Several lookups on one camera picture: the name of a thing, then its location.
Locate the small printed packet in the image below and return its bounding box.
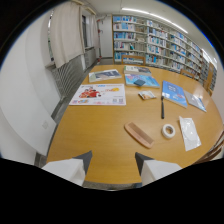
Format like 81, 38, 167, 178
138, 90, 157, 101

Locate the white tape roll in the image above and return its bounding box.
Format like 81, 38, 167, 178
161, 123, 177, 140

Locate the wooden comb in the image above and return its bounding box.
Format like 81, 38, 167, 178
123, 121, 155, 149

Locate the wall radiator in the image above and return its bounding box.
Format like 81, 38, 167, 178
49, 46, 98, 100

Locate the wooden chair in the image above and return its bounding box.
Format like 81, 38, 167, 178
179, 68, 196, 80
120, 54, 147, 66
202, 63, 214, 98
193, 129, 224, 165

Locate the packaged white mask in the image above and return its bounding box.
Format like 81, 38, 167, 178
178, 115, 203, 152

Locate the green cover book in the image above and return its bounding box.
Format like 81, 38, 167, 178
123, 65, 153, 76

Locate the small dark blue pouch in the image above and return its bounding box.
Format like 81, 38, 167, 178
132, 78, 147, 88

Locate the dark cover magazine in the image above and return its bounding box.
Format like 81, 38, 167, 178
88, 68, 123, 84

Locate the white advertising poster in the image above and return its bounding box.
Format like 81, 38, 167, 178
68, 83, 127, 107

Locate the grey thin booklet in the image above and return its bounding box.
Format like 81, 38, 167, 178
183, 89, 208, 113

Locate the light blue illustrated book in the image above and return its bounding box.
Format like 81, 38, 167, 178
124, 73, 161, 89

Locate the library bookshelf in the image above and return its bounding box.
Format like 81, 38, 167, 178
111, 14, 218, 92

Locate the black pen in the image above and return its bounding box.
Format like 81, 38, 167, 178
160, 95, 166, 120

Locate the beige curtain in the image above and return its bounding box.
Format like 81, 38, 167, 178
49, 0, 86, 69

